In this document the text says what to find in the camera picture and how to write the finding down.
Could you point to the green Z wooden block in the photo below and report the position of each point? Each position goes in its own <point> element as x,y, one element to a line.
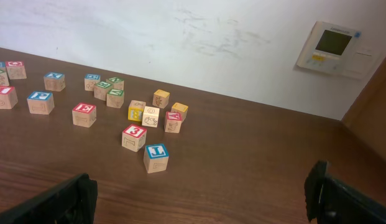
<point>4,81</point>

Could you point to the red E wooden block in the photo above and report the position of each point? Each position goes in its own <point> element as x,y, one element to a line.
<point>84,115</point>

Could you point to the red A wooden block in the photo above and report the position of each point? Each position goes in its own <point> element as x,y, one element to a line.
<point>173,122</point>

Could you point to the green R wooden block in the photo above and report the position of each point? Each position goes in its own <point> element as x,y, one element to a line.
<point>101,89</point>

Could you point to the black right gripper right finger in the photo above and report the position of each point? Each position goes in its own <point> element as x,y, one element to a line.
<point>329,200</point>

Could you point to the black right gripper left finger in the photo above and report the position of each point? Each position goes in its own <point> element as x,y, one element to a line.
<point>72,201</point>

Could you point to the yellow top block right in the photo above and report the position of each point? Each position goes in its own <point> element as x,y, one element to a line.
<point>180,108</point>

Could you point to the red Q wooden block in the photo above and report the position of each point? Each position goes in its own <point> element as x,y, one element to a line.
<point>16,70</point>

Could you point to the blue P wooden block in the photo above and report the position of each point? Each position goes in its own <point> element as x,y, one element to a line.
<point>40,102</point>

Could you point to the plain O wooden block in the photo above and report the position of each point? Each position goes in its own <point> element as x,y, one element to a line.
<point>150,117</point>

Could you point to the blue X wooden block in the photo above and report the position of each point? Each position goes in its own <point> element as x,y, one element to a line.
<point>54,81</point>

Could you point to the red I wooden block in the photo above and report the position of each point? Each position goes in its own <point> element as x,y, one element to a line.
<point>8,97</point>

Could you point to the blue H wooden block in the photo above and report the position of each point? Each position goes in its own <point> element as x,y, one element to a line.
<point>90,80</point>

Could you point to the yellow top block far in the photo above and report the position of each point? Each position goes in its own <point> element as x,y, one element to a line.
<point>161,99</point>

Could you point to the green N wooden block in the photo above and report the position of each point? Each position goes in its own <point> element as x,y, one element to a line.
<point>117,83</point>

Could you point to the yellow sided wooden block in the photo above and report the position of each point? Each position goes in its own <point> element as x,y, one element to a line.
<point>135,110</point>

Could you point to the red 3 wooden block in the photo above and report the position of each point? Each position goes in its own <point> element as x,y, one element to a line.
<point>133,137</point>

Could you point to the white wall control panel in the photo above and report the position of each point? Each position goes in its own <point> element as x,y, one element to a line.
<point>339,51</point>

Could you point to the green V wooden block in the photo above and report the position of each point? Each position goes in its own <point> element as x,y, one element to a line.
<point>115,98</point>

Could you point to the blue L wooden block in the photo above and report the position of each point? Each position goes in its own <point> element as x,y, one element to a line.
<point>155,158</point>

